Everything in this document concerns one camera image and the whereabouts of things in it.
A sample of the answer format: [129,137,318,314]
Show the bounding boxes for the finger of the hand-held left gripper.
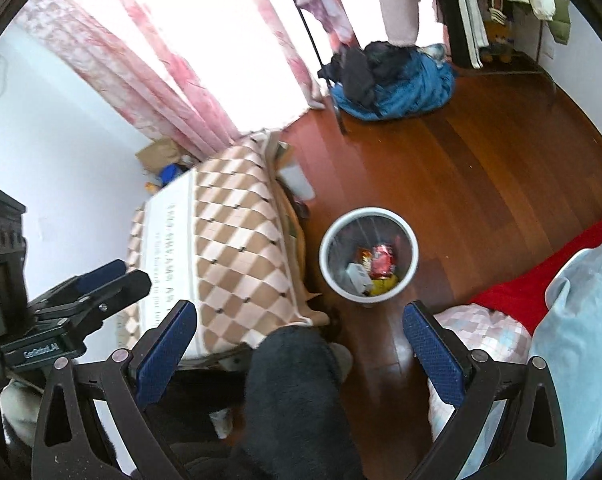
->
[33,269,153,338]
[28,259,128,312]

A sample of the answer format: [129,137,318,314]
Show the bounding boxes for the white waste bin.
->
[319,207,419,303]

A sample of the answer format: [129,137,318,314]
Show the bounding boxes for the yellow carton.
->
[368,275,400,297]

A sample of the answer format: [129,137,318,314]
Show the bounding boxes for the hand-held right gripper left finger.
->
[31,299,199,480]

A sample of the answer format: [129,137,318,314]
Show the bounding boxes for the grey slipper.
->
[326,342,354,378]

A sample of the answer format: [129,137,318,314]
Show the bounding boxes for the hanging black white striped garment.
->
[433,0,489,68]

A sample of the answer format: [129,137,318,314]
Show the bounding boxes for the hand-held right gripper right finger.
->
[402,301,568,480]

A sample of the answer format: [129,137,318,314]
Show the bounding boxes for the person's black trouser leg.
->
[146,325,367,480]

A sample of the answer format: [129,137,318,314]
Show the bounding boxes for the pink floral curtain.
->
[13,0,327,161]

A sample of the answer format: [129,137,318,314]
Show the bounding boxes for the red soda can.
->
[370,244,396,279]

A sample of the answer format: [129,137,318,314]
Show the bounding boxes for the hanging green jacket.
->
[548,0,572,46]

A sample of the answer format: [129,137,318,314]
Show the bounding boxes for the hanging pink trousers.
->
[371,0,424,46]

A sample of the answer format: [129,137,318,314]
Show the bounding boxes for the hanging pink patterned garment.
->
[271,0,354,43]

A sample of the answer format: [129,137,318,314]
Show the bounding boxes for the brown paper bag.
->
[135,137,187,173]

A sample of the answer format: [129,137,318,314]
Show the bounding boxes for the light blue blanket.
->
[528,230,602,480]

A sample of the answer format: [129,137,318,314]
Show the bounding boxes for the white paper box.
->
[346,261,372,294]

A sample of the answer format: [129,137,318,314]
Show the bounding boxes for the red blanket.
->
[468,212,602,336]

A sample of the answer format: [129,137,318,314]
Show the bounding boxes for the grey flat board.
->
[276,160,317,203]

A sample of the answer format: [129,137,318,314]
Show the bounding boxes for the black clothes pile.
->
[318,41,422,108]

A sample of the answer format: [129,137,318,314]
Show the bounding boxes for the checkered brown tablecloth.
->
[118,132,332,361]

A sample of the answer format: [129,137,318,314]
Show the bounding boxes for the brown teddy bear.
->
[484,17,514,63]

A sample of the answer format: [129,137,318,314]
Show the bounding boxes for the black clothes rack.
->
[293,0,349,136]

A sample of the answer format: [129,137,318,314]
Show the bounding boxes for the blue cloth pile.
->
[330,52,457,122]

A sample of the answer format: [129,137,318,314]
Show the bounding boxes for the pink checkered pillow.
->
[427,305,532,466]

